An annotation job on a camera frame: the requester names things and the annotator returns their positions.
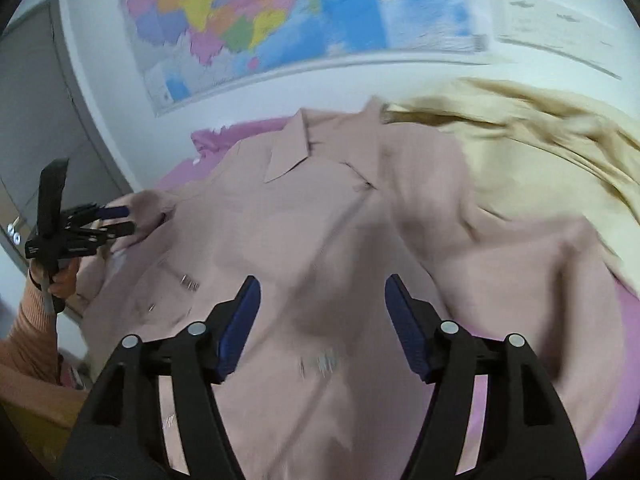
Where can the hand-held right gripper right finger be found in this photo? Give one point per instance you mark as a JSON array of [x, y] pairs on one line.
[[407, 330]]

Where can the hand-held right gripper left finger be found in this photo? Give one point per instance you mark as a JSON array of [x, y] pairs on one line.
[[240, 330]]

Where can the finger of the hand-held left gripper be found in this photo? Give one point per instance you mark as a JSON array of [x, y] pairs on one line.
[[120, 229], [112, 212]]

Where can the tan pink shorts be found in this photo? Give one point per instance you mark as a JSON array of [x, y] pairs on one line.
[[320, 270]]

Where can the person's left hand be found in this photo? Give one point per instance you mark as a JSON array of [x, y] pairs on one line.
[[65, 280]]

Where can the grey door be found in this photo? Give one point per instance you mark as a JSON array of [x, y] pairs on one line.
[[45, 125]]

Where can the pink floral bed sheet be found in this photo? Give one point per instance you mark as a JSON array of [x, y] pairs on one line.
[[215, 140]]

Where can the beige garment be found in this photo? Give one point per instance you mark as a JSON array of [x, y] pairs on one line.
[[550, 160]]

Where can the colourful wall map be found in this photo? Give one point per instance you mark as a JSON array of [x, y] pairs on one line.
[[280, 25]]

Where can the white wall switch panel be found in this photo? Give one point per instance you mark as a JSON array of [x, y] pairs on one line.
[[555, 30]]

